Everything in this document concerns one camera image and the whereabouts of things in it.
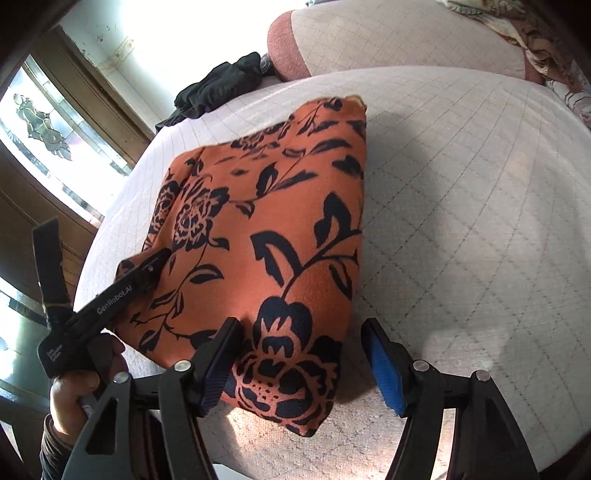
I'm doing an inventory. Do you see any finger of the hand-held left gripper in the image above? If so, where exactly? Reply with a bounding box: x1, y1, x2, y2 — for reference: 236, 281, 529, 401
120, 248, 172, 291

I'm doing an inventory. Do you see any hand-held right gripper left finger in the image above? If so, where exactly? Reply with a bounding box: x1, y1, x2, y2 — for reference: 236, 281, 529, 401
60, 318, 244, 480

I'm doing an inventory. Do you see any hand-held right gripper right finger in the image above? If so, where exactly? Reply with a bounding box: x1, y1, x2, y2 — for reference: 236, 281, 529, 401
361, 318, 540, 480

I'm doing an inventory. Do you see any orange black floral garment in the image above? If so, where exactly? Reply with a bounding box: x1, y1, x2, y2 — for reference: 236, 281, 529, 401
111, 95, 370, 439

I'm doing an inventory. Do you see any person's left forearm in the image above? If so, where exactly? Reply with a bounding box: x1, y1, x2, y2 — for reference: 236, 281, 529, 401
39, 413, 77, 480

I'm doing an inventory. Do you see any person's left hand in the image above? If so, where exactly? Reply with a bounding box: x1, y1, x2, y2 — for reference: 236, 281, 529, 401
48, 330, 130, 432

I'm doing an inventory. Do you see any brown wooden door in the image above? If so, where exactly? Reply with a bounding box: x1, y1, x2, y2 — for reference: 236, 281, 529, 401
0, 28, 158, 416

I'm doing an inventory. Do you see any checked pinkish bed cover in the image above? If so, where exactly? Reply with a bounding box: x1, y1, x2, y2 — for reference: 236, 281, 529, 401
74, 67, 591, 480

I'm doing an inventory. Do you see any stained glass window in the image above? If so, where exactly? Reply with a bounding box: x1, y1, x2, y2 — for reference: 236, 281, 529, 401
0, 54, 134, 222

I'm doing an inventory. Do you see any black cloth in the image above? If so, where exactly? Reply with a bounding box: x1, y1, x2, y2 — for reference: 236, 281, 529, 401
154, 52, 264, 130

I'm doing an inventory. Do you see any checked bolster pillow reddish end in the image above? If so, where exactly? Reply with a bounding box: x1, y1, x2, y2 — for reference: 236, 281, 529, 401
268, 8, 546, 85

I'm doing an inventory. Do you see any beige brown printed cloth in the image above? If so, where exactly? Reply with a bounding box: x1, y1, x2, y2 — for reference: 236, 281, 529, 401
434, 0, 591, 125

